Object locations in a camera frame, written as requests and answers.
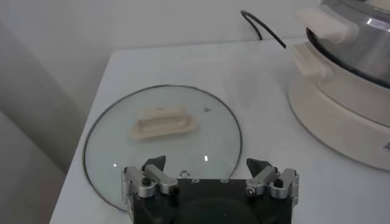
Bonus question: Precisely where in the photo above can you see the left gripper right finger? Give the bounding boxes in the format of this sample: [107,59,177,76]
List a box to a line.
[245,157,300,207]

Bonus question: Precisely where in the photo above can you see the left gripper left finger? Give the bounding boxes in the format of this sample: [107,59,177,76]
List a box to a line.
[121,155,180,204]

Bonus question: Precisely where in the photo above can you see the glass lid with cream handle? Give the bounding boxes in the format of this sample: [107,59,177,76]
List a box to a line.
[82,84,244,214]

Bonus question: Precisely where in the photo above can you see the cream electric cooker base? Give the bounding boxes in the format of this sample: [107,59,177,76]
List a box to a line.
[286,41,390,171]

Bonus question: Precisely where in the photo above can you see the black cooker power cord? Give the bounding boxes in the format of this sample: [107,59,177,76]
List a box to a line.
[240,10,288,49]

